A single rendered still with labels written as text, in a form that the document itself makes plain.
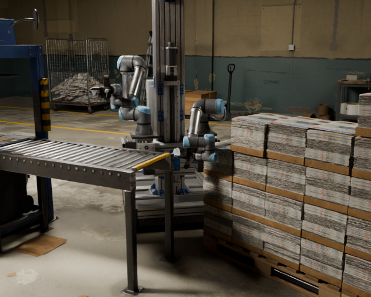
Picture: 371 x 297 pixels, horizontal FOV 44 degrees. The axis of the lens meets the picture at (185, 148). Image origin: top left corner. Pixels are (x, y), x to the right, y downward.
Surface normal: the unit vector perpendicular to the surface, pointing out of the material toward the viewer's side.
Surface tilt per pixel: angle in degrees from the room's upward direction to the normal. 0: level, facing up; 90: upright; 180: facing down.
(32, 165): 90
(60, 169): 90
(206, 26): 90
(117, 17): 90
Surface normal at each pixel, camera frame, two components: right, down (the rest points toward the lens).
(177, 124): 0.18, 0.22
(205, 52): -0.45, 0.20
